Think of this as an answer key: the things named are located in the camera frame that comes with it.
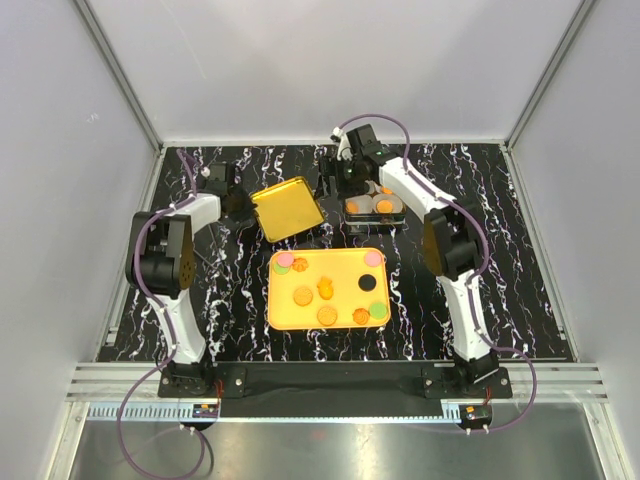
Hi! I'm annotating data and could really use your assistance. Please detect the round tan biscuit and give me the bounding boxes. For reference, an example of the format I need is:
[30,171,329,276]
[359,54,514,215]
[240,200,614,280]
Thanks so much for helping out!
[293,286,314,307]
[376,200,393,214]
[316,306,338,327]

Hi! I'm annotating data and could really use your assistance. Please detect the pink cookie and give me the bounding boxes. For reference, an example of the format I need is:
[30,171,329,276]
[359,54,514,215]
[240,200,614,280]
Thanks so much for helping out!
[277,252,295,268]
[365,251,383,268]

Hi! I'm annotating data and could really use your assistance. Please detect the metal tongs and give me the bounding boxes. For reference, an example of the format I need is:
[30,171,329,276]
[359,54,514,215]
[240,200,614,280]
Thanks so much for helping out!
[195,221,244,295]

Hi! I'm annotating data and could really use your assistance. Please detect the pink cookie right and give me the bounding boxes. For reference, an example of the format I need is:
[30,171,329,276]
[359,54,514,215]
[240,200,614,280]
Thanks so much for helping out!
[365,251,383,268]

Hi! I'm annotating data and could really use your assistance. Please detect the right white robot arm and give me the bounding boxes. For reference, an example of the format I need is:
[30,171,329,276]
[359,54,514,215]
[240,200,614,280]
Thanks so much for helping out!
[320,124,499,397]

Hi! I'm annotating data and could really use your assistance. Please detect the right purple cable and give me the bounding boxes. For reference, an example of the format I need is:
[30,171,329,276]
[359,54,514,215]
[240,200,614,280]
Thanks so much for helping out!
[332,113,539,434]

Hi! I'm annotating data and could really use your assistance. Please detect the round tan biscuit bottom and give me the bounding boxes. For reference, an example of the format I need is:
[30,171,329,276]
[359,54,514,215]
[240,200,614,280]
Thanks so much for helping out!
[316,306,338,327]

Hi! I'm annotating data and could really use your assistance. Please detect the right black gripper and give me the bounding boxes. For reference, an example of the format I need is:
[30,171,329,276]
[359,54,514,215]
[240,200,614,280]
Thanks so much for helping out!
[313,156,365,202]

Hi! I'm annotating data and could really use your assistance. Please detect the purple cable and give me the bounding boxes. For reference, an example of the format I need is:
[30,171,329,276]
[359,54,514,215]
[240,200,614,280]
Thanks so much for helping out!
[115,148,215,476]
[332,113,539,434]

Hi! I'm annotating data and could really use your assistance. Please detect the white paper cup front-right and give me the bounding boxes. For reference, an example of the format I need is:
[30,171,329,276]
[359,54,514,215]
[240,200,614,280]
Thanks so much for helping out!
[373,193,404,215]

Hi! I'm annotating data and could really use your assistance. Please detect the green cookie right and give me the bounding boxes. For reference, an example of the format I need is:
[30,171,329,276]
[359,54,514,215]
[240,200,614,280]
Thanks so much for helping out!
[369,302,388,320]

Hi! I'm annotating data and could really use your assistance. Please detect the white paper cup front-left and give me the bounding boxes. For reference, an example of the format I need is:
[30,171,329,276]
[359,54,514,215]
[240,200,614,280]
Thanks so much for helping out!
[345,195,375,215]

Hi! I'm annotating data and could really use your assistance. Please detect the gold cookie tin box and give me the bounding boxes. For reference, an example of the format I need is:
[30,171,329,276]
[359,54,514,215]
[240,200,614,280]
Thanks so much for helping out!
[343,180,407,234]

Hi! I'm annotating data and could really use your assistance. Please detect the round tan biscuit left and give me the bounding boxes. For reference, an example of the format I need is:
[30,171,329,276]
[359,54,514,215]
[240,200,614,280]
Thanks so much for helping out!
[293,286,314,307]

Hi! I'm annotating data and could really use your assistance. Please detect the aluminium frame rail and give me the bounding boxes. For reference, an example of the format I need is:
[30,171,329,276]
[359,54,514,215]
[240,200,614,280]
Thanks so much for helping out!
[64,363,221,421]

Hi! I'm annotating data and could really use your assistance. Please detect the pink cookie left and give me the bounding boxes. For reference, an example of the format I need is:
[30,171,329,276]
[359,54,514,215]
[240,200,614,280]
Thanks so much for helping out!
[277,252,295,268]

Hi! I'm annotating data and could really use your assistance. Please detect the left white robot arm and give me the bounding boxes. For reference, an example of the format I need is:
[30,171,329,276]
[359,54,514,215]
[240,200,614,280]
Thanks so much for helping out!
[125,163,253,396]

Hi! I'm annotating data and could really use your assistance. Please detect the green cookie left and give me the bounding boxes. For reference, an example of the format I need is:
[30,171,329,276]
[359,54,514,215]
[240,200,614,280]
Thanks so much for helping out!
[273,263,290,275]

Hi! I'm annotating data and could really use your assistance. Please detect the orange swirl cookie bottom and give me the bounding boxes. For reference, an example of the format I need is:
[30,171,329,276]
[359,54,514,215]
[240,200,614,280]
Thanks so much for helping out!
[352,308,370,325]

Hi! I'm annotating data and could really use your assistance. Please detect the round tan biscuit top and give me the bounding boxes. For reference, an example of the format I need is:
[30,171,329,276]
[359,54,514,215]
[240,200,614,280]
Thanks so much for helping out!
[376,200,393,214]

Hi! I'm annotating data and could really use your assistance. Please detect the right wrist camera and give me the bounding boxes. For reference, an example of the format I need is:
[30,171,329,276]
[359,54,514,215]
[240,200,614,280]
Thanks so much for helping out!
[330,127,353,161]

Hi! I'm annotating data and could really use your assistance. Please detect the gold tin lid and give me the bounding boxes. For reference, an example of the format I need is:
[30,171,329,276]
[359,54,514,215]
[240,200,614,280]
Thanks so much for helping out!
[250,176,324,243]

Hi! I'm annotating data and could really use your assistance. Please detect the yellow plastic tray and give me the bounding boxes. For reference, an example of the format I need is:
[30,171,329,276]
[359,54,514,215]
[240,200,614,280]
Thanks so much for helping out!
[266,247,391,331]

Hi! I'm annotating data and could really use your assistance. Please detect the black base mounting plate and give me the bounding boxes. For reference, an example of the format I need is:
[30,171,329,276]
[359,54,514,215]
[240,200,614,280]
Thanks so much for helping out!
[158,361,514,422]

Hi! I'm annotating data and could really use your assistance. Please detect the green cookie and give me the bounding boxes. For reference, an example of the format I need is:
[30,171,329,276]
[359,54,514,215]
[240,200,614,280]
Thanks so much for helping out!
[369,302,388,320]
[273,263,290,275]

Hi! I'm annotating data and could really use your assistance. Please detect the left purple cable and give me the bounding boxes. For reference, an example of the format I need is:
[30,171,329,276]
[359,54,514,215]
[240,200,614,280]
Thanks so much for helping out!
[115,148,215,476]

